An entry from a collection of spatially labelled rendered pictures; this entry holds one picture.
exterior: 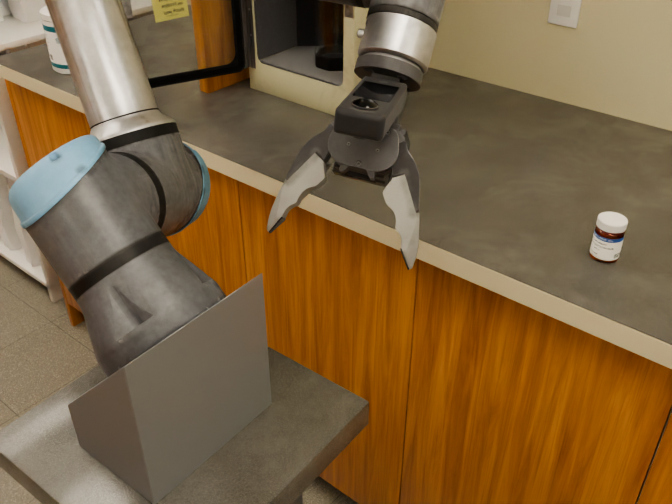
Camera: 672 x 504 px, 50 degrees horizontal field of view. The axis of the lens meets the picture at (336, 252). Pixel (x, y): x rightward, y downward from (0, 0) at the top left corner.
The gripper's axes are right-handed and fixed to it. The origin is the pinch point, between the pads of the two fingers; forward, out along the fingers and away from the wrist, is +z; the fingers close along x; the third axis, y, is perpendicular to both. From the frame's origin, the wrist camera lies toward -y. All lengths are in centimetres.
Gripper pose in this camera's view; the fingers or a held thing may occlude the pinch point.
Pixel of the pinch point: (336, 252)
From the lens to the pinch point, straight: 71.3
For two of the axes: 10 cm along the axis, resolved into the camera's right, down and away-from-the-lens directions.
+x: -9.5, -2.5, 1.8
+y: 1.7, 0.8, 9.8
